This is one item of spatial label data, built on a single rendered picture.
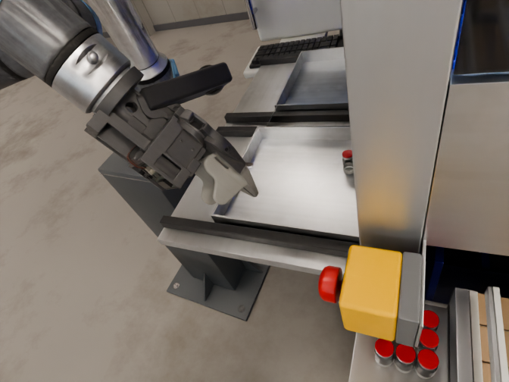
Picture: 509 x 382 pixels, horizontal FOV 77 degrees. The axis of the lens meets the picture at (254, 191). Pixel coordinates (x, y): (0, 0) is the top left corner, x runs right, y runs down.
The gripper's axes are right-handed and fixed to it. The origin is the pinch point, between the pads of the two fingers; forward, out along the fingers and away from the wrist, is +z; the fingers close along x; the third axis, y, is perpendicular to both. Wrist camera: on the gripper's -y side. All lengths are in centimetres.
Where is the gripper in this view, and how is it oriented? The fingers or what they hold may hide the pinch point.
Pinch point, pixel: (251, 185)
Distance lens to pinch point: 43.7
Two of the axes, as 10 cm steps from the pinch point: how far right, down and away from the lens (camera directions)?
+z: 7.0, 5.9, 4.0
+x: 5.2, -0.3, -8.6
